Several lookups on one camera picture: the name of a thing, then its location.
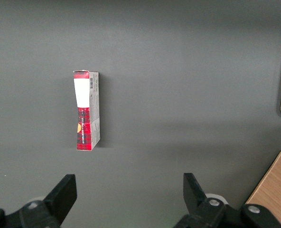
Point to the red and grey carton box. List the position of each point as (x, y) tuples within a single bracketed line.
[(86, 111)]

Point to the wooden two-drawer cabinet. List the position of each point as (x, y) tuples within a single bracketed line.
[(275, 183)]

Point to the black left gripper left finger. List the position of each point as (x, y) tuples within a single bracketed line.
[(59, 202)]

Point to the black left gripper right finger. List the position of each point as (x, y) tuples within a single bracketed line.
[(197, 194)]

